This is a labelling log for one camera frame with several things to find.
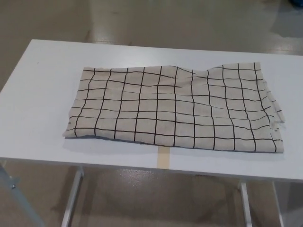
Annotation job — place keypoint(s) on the white black-checkered towel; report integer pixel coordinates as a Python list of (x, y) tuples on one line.
[(165, 111)]

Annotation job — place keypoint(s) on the beige tape strip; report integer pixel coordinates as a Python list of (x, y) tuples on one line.
[(163, 158)]

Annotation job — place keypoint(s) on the white table leg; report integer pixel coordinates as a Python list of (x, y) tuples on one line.
[(278, 205), (72, 196), (245, 205)]

